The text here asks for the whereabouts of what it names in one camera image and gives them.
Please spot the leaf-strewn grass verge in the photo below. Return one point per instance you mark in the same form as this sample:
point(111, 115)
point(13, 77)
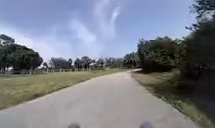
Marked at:
point(165, 88)

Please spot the fence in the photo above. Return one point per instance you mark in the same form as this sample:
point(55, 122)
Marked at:
point(35, 71)

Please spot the robot's own part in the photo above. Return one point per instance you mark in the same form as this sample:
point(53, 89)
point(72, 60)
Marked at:
point(146, 125)
point(74, 125)

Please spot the grass field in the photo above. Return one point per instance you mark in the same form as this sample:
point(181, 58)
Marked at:
point(31, 86)

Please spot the row of trees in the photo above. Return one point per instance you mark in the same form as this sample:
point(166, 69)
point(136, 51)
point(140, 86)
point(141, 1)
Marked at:
point(25, 58)

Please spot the pale grey paved path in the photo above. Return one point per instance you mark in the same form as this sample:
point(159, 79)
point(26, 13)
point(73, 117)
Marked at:
point(101, 103)

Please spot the dense wood of trees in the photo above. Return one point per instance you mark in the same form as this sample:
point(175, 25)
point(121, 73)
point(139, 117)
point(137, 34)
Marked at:
point(191, 53)

